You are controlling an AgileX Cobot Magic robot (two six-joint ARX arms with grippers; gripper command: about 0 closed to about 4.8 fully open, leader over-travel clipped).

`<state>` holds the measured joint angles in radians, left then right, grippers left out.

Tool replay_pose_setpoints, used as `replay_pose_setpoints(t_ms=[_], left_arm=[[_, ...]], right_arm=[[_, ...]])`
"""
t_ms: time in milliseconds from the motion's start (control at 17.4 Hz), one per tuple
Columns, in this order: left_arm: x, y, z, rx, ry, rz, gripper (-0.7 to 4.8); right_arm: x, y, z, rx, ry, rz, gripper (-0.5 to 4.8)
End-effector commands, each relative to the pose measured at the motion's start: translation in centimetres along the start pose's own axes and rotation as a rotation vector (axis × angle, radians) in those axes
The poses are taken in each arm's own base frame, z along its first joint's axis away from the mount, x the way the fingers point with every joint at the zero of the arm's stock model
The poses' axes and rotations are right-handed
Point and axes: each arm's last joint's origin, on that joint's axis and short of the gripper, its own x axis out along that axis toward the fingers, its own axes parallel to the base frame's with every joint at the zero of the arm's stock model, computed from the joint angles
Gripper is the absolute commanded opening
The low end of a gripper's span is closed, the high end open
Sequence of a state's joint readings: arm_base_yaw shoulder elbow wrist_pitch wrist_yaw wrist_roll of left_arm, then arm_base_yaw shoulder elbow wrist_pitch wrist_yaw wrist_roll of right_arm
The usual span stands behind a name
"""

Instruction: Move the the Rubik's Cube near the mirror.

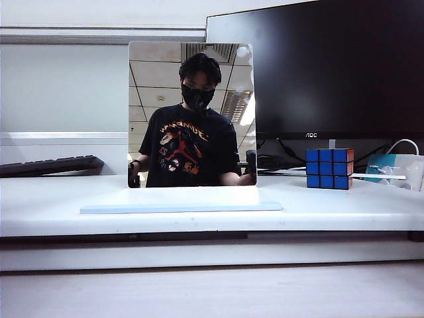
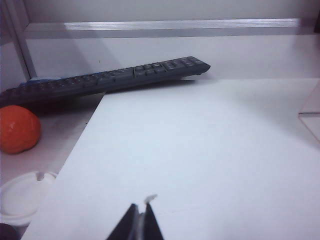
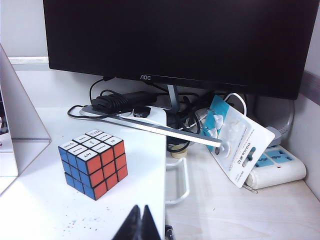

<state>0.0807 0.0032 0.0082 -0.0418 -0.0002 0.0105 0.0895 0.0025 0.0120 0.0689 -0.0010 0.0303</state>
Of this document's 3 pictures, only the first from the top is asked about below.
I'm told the Rubik's cube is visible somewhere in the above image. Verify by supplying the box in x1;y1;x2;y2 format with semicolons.
305;148;356;191

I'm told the square tabletop mirror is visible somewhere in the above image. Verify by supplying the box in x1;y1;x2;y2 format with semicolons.
127;41;258;189

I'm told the black AOC computer monitor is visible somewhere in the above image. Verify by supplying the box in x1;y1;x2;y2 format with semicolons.
205;0;424;140

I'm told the black keyboard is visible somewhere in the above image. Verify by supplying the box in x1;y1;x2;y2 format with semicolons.
0;154;105;179

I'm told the teal cardboard box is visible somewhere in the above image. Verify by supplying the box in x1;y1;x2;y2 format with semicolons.
363;153;399;182

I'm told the white flat strip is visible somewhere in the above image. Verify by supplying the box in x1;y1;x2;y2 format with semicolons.
350;172;408;182

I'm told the light blue flat base plate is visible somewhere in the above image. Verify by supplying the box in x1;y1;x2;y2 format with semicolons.
79;187;286;215

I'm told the black monitor cable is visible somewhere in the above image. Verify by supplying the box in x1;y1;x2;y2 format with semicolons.
257;138;307;170

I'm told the grey partition rail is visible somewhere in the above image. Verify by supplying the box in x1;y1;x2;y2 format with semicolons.
0;25;207;44

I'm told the white cable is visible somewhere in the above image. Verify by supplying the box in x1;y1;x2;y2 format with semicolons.
385;138;420;157

